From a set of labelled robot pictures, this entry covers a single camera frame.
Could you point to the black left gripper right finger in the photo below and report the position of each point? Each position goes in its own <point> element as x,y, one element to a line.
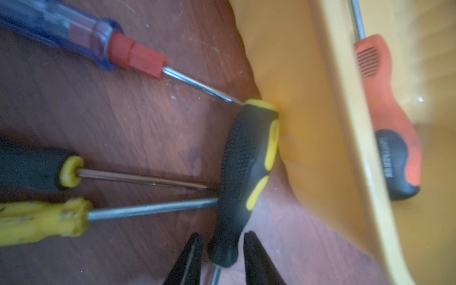
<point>259,268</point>

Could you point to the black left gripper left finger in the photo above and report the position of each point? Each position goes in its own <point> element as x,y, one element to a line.
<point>187,268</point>

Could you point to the black yellow stubby screwdriver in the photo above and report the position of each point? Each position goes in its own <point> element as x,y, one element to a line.
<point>249,156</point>

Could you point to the orange black long screwdriver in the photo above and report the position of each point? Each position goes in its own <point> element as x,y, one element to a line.
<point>398,143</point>

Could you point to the blue transparent red screwdriver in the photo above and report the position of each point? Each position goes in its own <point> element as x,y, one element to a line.
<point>101,40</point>

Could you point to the black yellow dotted screwdriver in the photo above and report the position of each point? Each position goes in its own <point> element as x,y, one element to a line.
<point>48,169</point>

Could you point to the yellow plastic storage box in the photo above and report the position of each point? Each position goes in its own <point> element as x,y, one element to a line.
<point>303,58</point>

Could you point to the yellow handled screwdriver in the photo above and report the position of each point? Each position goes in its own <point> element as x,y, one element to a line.
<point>33,221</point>

